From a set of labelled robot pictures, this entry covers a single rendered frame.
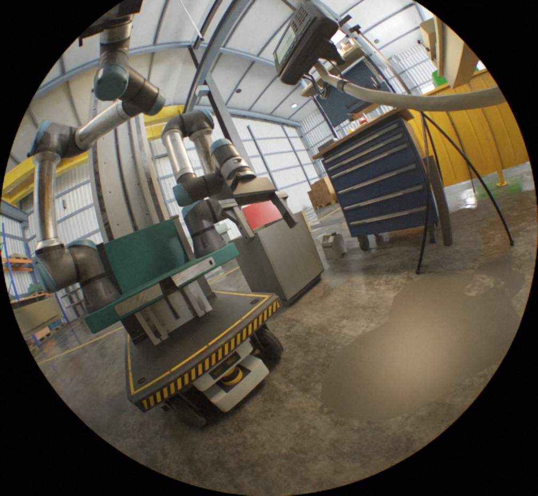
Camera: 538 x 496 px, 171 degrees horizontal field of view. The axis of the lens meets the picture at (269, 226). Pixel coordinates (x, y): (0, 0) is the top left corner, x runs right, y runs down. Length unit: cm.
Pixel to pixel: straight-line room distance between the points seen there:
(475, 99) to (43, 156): 103
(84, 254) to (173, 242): 40
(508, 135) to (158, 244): 318
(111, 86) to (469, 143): 266
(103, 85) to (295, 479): 98
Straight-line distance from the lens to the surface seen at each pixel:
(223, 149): 52
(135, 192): 96
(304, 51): 68
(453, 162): 248
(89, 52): 844
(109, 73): 42
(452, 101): 44
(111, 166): 103
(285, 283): 119
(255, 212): 357
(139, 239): 81
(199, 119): 85
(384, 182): 137
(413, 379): 71
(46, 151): 71
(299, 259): 126
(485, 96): 46
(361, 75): 202
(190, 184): 57
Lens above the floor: 63
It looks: 4 degrees down
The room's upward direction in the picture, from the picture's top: 23 degrees counter-clockwise
